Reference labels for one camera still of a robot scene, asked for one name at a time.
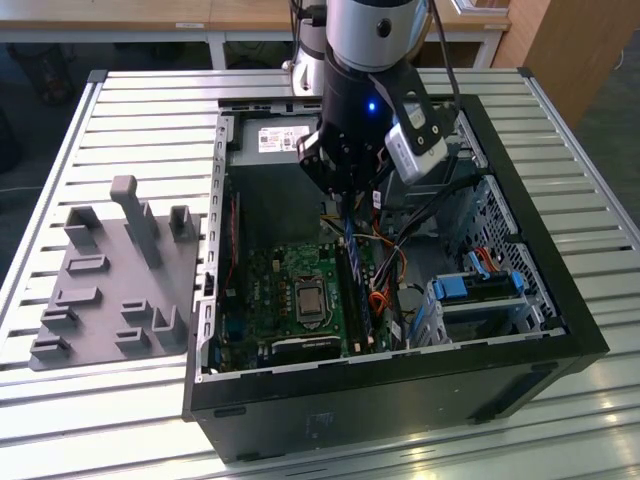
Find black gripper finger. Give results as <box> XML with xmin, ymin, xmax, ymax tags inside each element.
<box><xmin>296</xmin><ymin>129</ymin><xmax>355</xmax><ymax>199</ymax></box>
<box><xmin>352</xmin><ymin>147</ymin><xmax>392</xmax><ymax>197</ymax></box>

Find RAM stick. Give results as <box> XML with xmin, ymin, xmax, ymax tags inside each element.
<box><xmin>342</xmin><ymin>193</ymin><xmax>365</xmax><ymax>286</ymax></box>

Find black RAM slot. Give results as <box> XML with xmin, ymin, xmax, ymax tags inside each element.
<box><xmin>342</xmin><ymin>269</ymin><xmax>362</xmax><ymax>351</ymax></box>
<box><xmin>334</xmin><ymin>238</ymin><xmax>357</xmax><ymax>355</ymax></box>

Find grey power supply box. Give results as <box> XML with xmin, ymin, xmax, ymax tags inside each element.
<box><xmin>227</xmin><ymin>117</ymin><xmax>326</xmax><ymax>246</ymax></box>

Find green motherboard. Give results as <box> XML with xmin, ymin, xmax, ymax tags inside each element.
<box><xmin>219</xmin><ymin>239</ymin><xmax>396</xmax><ymax>371</ymax></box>

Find metal socket cover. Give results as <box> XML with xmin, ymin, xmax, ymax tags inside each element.
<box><xmin>293</xmin><ymin>276</ymin><xmax>330</xmax><ymax>330</ymax></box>

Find silver CPU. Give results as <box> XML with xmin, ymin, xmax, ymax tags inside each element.
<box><xmin>298</xmin><ymin>288</ymin><xmax>324</xmax><ymax>316</ymax></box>

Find hard disk in blue carrier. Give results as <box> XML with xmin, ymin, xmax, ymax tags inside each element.
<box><xmin>430</xmin><ymin>272</ymin><xmax>524</xmax><ymax>304</ymax></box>

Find metal disk bay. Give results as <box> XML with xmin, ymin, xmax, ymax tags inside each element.
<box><xmin>417</xmin><ymin>272</ymin><xmax>546</xmax><ymax>347</ymax></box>

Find black graphics card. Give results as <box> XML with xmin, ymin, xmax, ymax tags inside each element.
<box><xmin>269</xmin><ymin>333</ymin><xmax>344</xmax><ymax>369</ymax></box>

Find wooden desk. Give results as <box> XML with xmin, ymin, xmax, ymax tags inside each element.
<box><xmin>0</xmin><ymin>0</ymin><xmax>511</xmax><ymax>45</ymax></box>

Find wooden cabinet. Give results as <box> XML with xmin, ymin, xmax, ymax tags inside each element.
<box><xmin>492</xmin><ymin>0</ymin><xmax>640</xmax><ymax>131</ymax></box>

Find grey parts rack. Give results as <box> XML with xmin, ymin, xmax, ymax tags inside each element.
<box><xmin>29</xmin><ymin>174</ymin><xmax>201</xmax><ymax>372</ymax></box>

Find black PC case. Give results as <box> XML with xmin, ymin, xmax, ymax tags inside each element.
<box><xmin>180</xmin><ymin>92</ymin><xmax>610</xmax><ymax>464</ymax></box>

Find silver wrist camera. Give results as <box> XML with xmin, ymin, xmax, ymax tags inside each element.
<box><xmin>383</xmin><ymin>121</ymin><xmax>450</xmax><ymax>186</ymax></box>

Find black camera bracket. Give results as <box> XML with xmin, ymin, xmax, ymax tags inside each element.
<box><xmin>368</xmin><ymin>67</ymin><xmax>454</xmax><ymax>151</ymax></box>

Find thick black cable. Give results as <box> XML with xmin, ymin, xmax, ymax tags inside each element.
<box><xmin>377</xmin><ymin>174</ymin><xmax>489</xmax><ymax>251</ymax></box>

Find black camera cable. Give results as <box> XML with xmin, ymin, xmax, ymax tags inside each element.
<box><xmin>427</xmin><ymin>0</ymin><xmax>462</xmax><ymax>124</ymax></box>

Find orange wire bundle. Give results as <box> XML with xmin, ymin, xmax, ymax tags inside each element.
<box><xmin>368</xmin><ymin>239</ymin><xmax>409</xmax><ymax>319</ymax></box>

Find blue disk wire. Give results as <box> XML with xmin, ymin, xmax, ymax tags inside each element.
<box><xmin>469</xmin><ymin>249</ymin><xmax>494</xmax><ymax>281</ymax></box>

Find orange disk wire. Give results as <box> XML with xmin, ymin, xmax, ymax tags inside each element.
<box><xmin>477</xmin><ymin>246</ymin><xmax>507</xmax><ymax>274</ymax></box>

